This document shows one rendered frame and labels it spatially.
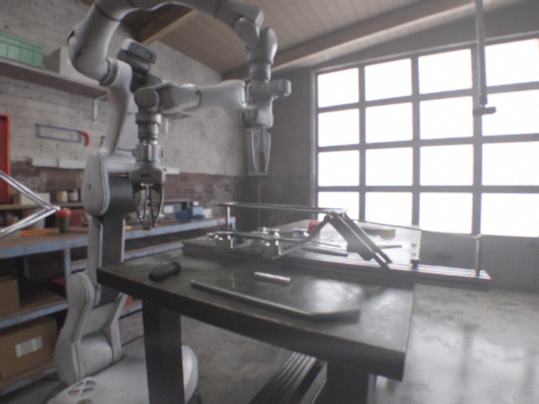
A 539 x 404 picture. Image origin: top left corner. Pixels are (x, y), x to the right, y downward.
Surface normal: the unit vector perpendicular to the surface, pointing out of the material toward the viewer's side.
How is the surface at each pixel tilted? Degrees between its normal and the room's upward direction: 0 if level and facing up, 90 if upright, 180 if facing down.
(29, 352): 90
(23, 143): 90
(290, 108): 90
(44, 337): 89
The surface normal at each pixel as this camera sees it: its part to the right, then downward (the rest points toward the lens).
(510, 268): -0.50, 0.04
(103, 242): 0.89, 0.16
